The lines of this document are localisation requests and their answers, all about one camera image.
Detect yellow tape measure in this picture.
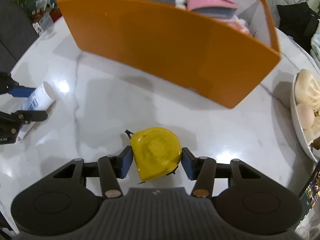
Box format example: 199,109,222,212
125,127,182,183

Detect white cream tube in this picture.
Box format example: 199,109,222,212
17,81,57,142

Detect pink wallet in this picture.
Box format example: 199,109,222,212
187,0,239,19

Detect orange storage box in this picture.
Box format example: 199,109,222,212
57,0,280,108

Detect white plate with buns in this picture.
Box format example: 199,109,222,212
290,69,319,163

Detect light blue fleece blanket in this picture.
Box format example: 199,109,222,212
310,25,320,68

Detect black garment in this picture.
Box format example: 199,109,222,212
277,2,319,53

